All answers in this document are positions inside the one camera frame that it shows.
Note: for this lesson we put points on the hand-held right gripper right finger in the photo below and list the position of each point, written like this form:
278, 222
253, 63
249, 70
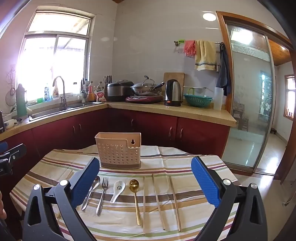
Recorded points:
205, 180

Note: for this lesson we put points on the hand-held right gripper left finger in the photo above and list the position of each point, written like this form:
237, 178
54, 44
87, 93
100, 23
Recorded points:
86, 178

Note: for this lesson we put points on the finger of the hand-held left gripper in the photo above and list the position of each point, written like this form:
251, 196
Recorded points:
3, 146
16, 151

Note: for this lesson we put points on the silver metal spoon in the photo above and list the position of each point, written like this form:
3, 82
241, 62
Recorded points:
96, 182

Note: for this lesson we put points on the silver metal fork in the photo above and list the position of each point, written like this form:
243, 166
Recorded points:
101, 199

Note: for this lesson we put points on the white ceramic soup spoon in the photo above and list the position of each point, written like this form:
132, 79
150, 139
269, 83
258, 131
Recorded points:
119, 186

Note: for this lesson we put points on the wooden chopstick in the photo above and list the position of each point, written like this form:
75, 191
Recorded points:
143, 208
175, 204
158, 201

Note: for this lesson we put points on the beige perforated utensil holder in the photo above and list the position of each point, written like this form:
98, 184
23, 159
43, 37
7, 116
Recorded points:
115, 153

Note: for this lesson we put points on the gold metal spoon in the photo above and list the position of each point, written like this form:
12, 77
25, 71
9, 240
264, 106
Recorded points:
134, 184

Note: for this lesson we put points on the person's left hand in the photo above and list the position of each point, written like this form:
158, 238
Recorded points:
1, 212

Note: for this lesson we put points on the white bowl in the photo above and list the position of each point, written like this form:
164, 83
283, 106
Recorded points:
10, 124

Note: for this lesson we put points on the black countertop appliance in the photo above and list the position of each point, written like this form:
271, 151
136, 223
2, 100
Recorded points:
1, 122

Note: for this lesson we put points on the striped tablecloth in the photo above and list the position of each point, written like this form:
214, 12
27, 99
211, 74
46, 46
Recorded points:
173, 166

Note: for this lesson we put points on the green thermos flask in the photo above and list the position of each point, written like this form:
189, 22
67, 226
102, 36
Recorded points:
21, 104

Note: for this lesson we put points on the stainless steel sink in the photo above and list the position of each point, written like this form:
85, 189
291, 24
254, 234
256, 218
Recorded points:
50, 112

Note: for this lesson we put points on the clear plastic bottle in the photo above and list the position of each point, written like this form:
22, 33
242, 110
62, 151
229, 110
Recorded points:
47, 93

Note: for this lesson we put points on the beige kitchen countertop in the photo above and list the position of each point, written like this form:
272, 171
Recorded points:
196, 113

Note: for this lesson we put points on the wooden chair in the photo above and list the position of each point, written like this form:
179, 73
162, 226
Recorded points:
242, 120

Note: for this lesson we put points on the orange spray bottle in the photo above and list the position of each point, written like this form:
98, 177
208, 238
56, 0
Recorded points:
56, 91

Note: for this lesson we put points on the chrome sink faucet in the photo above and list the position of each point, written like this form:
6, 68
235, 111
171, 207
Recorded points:
63, 92

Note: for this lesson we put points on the dark red kitchen cabinets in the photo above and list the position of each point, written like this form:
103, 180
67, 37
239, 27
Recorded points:
150, 129

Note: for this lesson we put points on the teal plastic colander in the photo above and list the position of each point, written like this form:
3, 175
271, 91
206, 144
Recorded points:
197, 100

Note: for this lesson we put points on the translucent plastic container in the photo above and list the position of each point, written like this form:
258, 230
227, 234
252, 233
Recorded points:
218, 99

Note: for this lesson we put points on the red snack bag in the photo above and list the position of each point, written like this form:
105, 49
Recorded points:
101, 96

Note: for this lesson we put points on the black rice cooker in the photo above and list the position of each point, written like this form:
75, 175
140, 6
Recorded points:
118, 91

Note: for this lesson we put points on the steel electric kettle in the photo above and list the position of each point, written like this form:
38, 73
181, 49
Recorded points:
173, 92

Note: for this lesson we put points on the red induction cooker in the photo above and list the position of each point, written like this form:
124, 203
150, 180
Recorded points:
143, 99

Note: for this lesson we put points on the knife block with scissors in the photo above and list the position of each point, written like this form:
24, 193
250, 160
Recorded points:
107, 80

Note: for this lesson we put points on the wooden cutting board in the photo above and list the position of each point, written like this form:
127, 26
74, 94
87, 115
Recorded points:
180, 80

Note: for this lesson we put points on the steel wok with lid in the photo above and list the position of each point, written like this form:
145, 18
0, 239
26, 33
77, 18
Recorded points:
144, 89

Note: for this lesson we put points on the kitchen window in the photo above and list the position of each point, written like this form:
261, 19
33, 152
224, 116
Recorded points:
69, 58

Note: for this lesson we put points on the dark blue cloth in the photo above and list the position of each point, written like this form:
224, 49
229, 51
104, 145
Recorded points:
223, 69

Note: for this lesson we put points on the small wooden framed window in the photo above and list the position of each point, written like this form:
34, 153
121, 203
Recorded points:
290, 97

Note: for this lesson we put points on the yellow towel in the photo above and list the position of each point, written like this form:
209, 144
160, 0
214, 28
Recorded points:
204, 55

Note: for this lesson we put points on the pink rubber gloves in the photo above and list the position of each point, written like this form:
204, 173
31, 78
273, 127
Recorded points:
189, 47

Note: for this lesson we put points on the metal towel rack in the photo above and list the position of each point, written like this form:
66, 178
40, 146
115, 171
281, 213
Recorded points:
217, 42

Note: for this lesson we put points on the round ceiling light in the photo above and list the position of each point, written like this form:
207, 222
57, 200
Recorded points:
209, 16

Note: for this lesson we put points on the wooden door frame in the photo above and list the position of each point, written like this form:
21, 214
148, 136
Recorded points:
222, 30

